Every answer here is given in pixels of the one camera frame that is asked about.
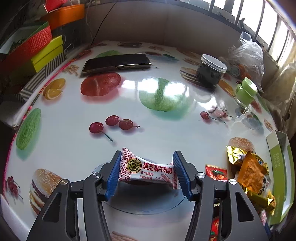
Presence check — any clear plastic bag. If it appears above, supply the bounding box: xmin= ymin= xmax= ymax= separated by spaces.
xmin=226 ymin=32 xmax=265 ymax=92

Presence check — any green white cardboard box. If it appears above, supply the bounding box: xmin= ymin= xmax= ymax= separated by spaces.
xmin=266 ymin=130 xmax=295 ymax=225

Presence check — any gold snack bar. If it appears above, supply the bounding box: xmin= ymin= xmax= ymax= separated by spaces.
xmin=244 ymin=188 xmax=276 ymax=216

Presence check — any black smartphone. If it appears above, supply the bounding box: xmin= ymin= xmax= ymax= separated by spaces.
xmin=81 ymin=53 xmax=152 ymax=74

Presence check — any small red snack packet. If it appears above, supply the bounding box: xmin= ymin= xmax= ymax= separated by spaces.
xmin=205 ymin=164 xmax=228 ymax=182

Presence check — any orange snack pouch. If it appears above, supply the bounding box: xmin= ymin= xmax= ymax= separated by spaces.
xmin=237 ymin=152 xmax=270 ymax=195

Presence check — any black cable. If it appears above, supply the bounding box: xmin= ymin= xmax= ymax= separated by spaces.
xmin=90 ymin=1 xmax=117 ymax=46

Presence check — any white red nougat candy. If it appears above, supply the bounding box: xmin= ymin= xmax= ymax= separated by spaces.
xmin=118 ymin=148 xmax=180 ymax=190

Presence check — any green lidded glass jar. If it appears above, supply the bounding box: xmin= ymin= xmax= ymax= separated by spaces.
xmin=234 ymin=77 xmax=257 ymax=108

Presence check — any gold candy packet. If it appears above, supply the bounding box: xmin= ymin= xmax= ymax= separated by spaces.
xmin=226 ymin=145 xmax=247 ymax=166

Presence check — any orange box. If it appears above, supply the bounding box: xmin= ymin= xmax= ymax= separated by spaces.
xmin=40 ymin=4 xmax=85 ymax=30

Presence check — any yellow green box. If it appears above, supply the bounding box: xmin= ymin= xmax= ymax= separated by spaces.
xmin=14 ymin=34 xmax=64 ymax=74

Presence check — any dark jar with white lid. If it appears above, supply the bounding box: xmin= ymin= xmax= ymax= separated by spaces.
xmin=196 ymin=54 xmax=227 ymax=88

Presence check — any red textured box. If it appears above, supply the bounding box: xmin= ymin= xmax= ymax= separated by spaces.
xmin=1 ymin=26 xmax=52 ymax=75

